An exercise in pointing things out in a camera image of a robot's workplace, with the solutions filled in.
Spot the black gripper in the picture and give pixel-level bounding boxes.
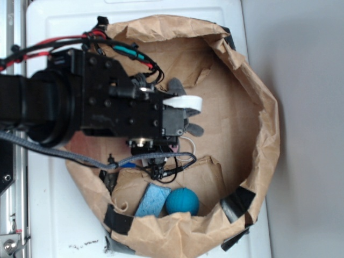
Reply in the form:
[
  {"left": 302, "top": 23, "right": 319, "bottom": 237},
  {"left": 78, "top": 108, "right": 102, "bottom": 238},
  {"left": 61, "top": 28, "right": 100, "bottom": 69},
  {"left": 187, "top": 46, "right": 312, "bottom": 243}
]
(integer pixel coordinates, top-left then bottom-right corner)
[{"left": 47, "top": 49, "right": 202, "bottom": 155}]

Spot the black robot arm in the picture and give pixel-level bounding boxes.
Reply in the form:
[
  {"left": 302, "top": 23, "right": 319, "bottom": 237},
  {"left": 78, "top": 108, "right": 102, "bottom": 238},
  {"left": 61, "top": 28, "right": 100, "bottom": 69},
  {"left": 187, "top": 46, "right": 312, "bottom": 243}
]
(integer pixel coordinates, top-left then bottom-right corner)
[{"left": 1, "top": 49, "right": 204, "bottom": 154}]

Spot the grey plush bunny toy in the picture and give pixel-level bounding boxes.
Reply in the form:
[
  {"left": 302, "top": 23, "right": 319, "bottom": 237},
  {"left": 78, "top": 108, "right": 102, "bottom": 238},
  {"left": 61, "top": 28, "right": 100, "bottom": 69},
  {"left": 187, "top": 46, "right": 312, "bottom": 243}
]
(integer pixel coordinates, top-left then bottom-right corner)
[{"left": 168, "top": 77, "right": 205, "bottom": 163}]

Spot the light blue sponge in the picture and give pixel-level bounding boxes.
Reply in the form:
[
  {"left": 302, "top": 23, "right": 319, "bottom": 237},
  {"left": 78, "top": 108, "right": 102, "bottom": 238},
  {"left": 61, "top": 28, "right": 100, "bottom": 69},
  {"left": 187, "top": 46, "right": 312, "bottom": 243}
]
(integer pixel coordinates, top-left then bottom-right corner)
[{"left": 134, "top": 183, "right": 171, "bottom": 217}]

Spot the teal rubber ball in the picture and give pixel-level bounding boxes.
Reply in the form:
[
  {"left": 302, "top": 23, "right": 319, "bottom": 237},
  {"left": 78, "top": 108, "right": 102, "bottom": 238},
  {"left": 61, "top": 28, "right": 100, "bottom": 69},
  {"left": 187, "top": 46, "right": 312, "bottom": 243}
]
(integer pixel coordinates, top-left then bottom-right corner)
[{"left": 165, "top": 188, "right": 199, "bottom": 216}]

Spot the brown paper bag bin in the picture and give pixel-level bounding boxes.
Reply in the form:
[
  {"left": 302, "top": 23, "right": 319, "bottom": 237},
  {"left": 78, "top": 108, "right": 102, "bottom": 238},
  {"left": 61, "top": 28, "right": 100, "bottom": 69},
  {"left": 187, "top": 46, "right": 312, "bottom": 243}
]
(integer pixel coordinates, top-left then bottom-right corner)
[{"left": 66, "top": 15, "right": 280, "bottom": 257}]

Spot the grey braided cable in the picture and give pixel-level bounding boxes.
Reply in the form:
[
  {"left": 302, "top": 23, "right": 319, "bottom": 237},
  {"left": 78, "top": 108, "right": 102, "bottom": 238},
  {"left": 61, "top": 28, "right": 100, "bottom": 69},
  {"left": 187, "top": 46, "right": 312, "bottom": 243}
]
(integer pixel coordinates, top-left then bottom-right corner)
[{"left": 0, "top": 131, "right": 198, "bottom": 181}]

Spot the red and black cable bundle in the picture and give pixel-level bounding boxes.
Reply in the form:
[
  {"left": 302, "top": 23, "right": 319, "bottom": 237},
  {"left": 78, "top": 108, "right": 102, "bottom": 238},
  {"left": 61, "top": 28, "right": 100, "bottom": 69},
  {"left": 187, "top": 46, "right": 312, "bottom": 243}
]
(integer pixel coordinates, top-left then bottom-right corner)
[{"left": 0, "top": 30, "right": 165, "bottom": 84}]

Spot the aluminium frame rail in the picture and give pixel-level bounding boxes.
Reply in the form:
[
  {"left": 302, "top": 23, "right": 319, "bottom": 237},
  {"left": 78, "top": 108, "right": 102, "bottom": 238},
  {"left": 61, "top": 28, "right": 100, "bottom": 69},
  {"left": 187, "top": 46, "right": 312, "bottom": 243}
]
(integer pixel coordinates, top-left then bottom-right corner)
[{"left": 1, "top": 1, "right": 31, "bottom": 257}]

